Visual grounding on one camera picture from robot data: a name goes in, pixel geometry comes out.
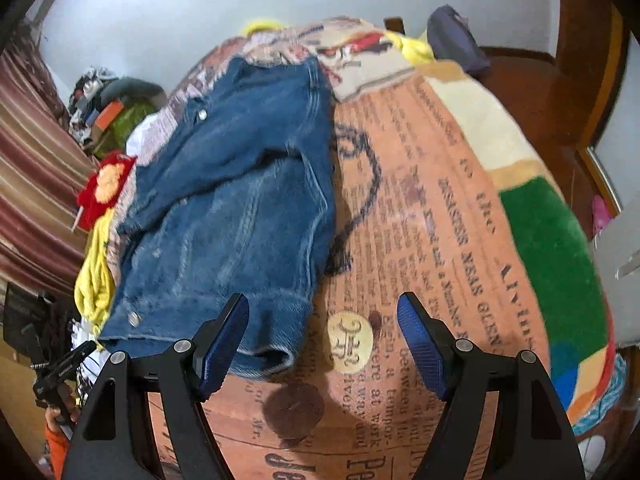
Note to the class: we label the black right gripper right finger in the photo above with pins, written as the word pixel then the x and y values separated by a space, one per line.
pixel 532 437

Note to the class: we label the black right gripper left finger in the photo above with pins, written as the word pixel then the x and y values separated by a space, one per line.
pixel 114 437

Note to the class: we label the blue denim jacket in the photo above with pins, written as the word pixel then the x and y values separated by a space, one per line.
pixel 239 200

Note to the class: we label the person's left hand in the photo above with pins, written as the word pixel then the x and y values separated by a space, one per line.
pixel 53 413

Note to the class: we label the yellow cloth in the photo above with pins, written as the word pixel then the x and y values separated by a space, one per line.
pixel 94 287

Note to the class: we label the colourful fleece blanket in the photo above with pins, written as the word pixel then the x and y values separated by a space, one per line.
pixel 585 369

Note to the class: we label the red plush toy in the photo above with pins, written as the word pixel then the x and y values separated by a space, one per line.
pixel 102 189

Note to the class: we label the striped red curtain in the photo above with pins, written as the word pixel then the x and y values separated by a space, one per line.
pixel 42 170

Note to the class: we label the pile of clutter boxes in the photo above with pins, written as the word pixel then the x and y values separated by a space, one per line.
pixel 106 108

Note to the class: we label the newspaper print bed cover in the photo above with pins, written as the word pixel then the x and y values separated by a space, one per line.
pixel 414 212

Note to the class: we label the dark blue backpack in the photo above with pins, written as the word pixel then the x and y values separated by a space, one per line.
pixel 450 39

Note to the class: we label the yellow pillow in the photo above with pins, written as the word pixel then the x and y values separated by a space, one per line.
pixel 415 50

